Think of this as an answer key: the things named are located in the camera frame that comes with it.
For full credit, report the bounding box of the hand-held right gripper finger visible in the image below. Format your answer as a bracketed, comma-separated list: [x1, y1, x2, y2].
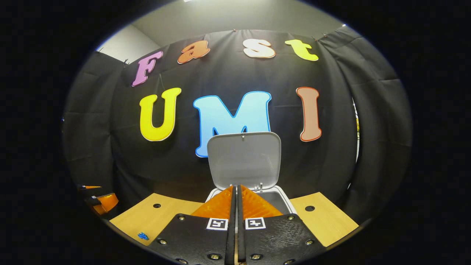
[147, 185, 236, 265]
[237, 184, 327, 265]

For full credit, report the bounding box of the wooden desktop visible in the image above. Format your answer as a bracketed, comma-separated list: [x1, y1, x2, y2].
[110, 191, 360, 248]

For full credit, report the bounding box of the white desktop garbage bin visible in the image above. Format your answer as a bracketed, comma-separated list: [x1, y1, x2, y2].
[204, 132, 297, 218]

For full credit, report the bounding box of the black backdrop cloth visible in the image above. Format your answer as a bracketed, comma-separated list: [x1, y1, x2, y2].
[62, 26, 413, 226]

